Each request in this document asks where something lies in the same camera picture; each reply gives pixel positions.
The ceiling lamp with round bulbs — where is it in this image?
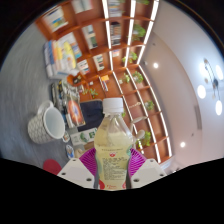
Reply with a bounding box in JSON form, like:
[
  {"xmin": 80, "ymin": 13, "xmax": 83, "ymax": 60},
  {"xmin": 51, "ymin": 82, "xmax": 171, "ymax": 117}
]
[{"xmin": 196, "ymin": 58, "xmax": 224, "ymax": 117}]

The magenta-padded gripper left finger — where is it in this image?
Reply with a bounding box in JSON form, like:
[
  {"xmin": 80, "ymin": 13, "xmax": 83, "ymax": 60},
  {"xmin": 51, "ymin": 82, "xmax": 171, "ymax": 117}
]
[{"xmin": 56, "ymin": 147, "xmax": 100, "ymax": 190}]

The dark chair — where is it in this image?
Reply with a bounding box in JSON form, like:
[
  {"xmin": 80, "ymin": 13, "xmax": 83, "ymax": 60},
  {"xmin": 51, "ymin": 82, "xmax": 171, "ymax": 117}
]
[{"xmin": 79, "ymin": 99, "xmax": 105, "ymax": 133}]

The small blue white trinket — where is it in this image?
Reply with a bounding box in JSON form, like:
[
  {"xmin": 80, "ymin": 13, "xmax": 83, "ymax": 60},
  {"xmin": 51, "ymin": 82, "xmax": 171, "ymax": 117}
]
[{"xmin": 65, "ymin": 144, "xmax": 75, "ymax": 160}]

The clear bottle with yellow drink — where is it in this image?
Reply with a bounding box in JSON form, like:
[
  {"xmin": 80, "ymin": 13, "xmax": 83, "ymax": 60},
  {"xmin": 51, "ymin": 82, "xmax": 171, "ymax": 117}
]
[{"xmin": 93, "ymin": 97, "xmax": 134, "ymax": 192}]

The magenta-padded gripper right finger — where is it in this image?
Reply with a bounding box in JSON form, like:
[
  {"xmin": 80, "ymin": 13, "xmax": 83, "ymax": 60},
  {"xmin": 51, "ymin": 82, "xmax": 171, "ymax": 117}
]
[{"xmin": 128, "ymin": 147, "xmax": 168, "ymax": 190}]

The white mug with triangle pattern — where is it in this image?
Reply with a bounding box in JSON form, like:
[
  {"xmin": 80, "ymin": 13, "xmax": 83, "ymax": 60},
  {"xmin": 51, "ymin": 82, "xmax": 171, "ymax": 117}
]
[{"xmin": 27, "ymin": 100, "xmax": 66, "ymax": 145}]

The wooden shelf unit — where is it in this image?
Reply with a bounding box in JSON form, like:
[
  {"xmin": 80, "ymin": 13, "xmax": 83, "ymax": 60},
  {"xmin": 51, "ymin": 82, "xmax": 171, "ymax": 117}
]
[{"xmin": 34, "ymin": 0, "xmax": 174, "ymax": 164}]

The ceiling air vent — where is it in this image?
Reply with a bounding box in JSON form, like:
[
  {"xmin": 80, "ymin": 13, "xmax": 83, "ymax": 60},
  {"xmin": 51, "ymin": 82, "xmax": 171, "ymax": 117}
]
[{"xmin": 194, "ymin": 104, "xmax": 203, "ymax": 130}]

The tall green and white carton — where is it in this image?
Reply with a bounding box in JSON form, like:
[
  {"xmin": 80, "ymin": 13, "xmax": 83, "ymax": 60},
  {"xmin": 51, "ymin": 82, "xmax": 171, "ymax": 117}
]
[{"xmin": 69, "ymin": 128, "xmax": 99, "ymax": 147}]

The stack of dark books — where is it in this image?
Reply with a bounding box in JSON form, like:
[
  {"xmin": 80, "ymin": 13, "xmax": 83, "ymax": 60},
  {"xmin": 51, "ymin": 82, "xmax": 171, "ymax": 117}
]
[{"xmin": 50, "ymin": 79, "xmax": 86, "ymax": 129}]

